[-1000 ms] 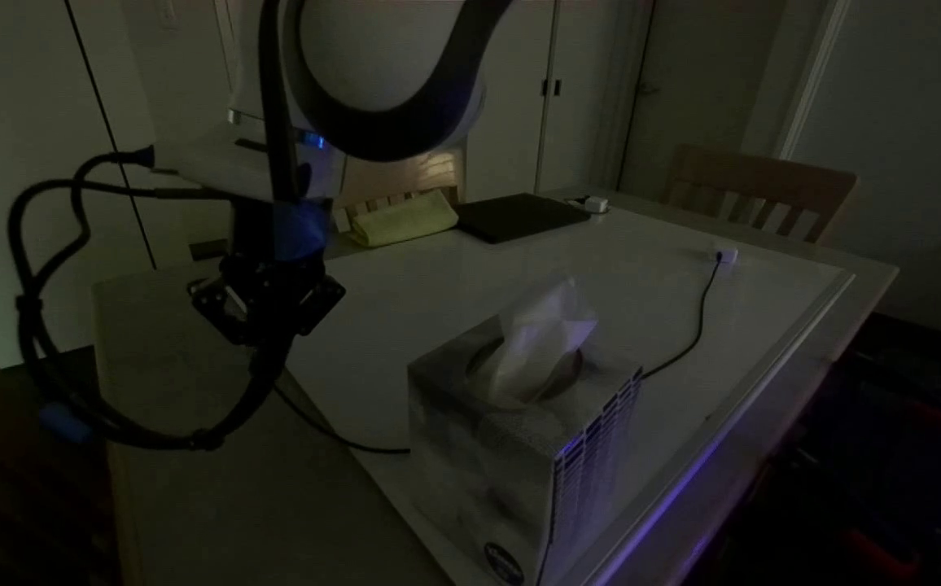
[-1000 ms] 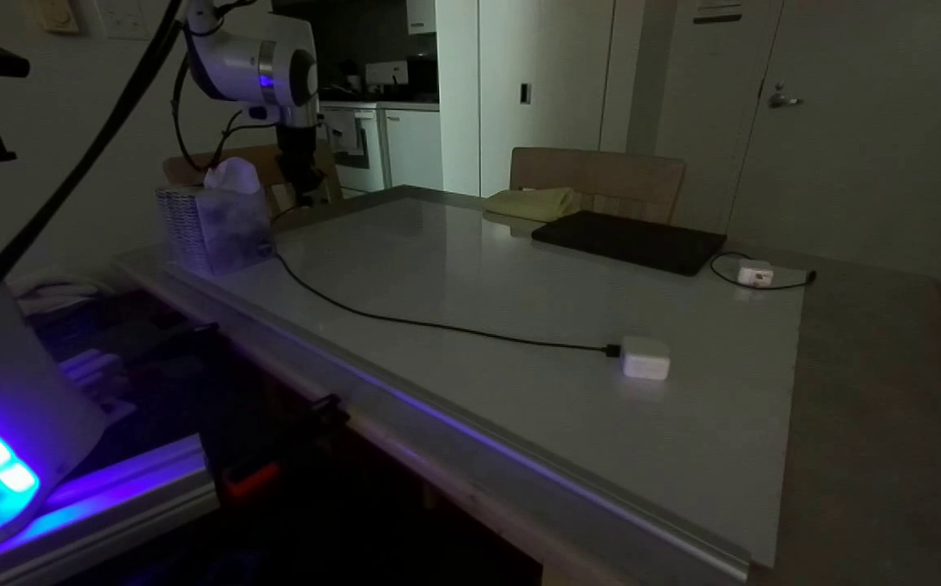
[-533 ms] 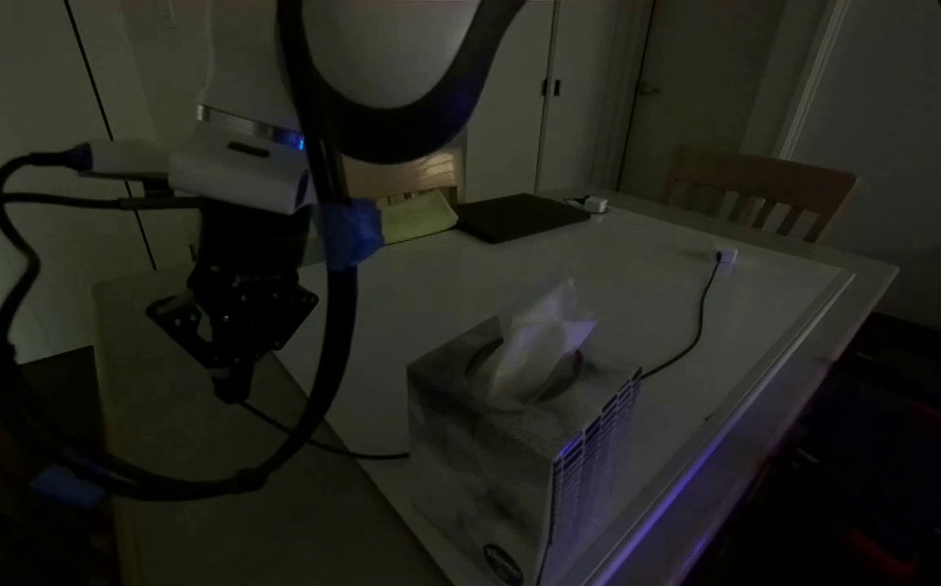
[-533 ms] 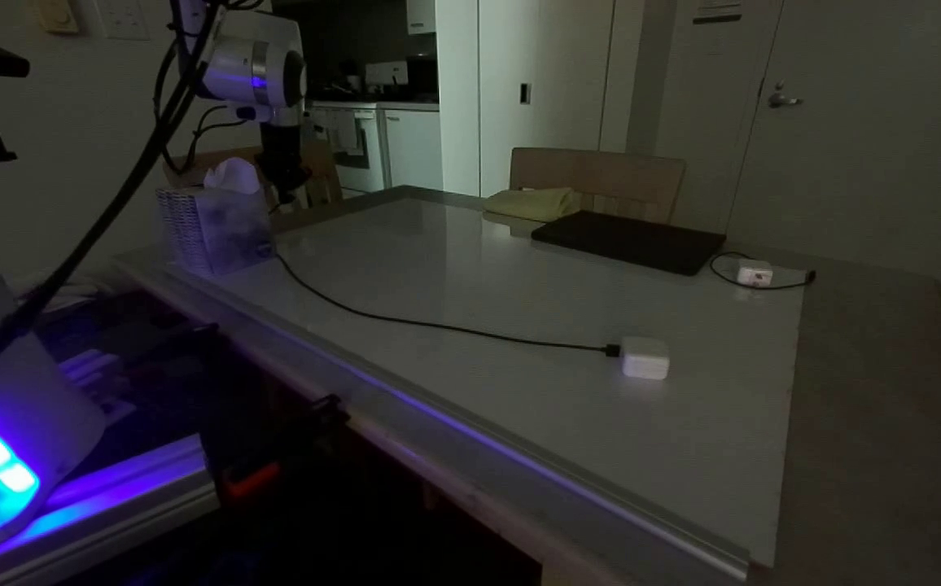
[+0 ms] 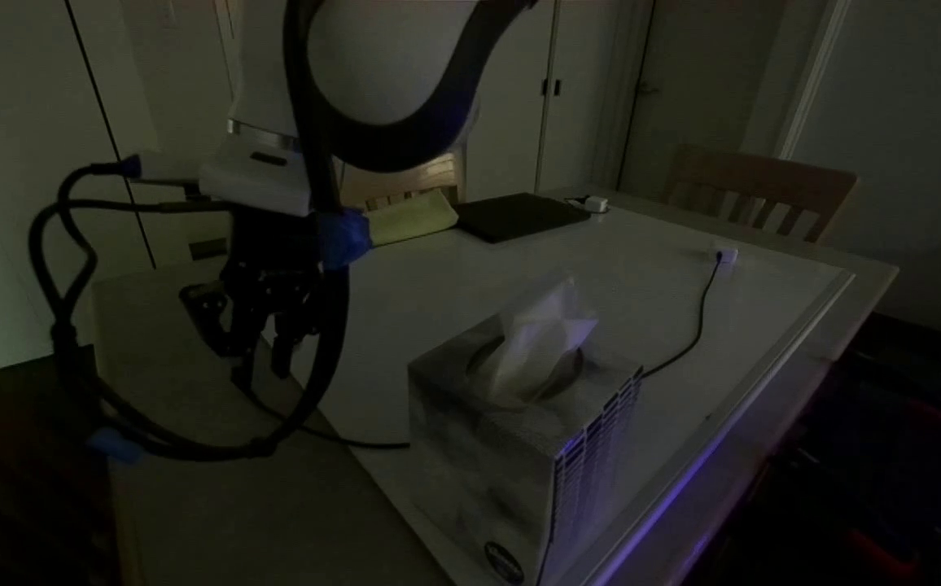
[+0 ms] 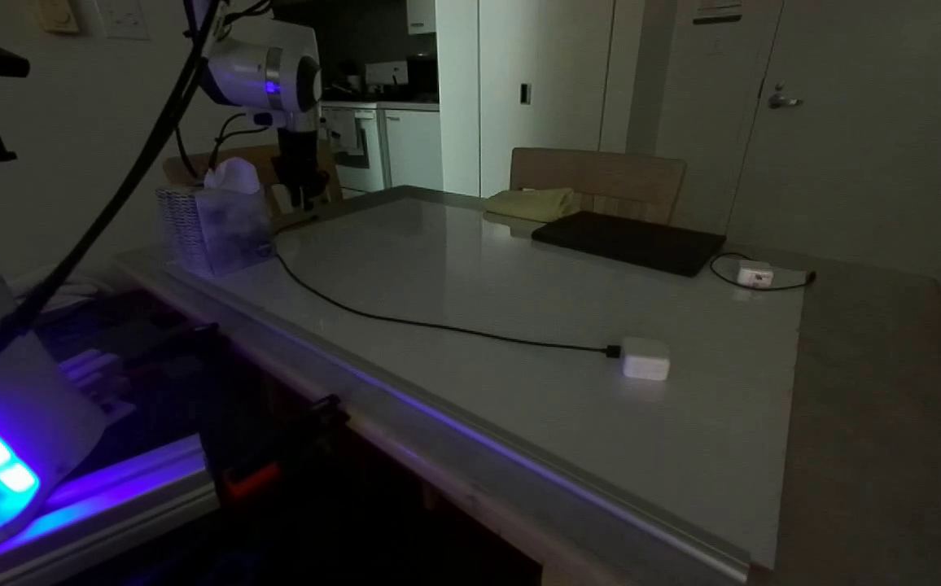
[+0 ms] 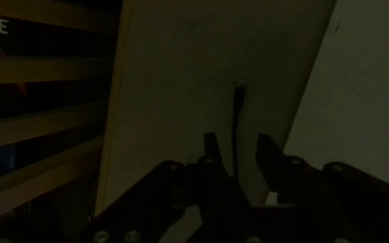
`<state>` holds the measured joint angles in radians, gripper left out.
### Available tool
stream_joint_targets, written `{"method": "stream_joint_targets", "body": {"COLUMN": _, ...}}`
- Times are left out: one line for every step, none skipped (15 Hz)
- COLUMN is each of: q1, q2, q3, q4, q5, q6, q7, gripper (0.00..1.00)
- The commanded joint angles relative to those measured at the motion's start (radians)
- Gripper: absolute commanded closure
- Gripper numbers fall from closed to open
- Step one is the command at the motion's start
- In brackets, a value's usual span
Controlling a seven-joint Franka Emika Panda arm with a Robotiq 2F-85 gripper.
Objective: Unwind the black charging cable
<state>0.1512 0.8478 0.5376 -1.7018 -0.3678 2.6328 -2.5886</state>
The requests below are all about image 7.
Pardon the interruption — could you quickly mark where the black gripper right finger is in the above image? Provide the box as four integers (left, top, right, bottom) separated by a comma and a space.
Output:
255, 132, 389, 243

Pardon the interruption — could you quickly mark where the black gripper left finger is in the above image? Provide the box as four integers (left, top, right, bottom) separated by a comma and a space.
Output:
85, 132, 249, 243

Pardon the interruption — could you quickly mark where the long black charging cable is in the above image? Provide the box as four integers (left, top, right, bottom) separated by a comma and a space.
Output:
232, 81, 248, 179

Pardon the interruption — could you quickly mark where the large white table board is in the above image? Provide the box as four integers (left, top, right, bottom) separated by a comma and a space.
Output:
283, 0, 389, 194

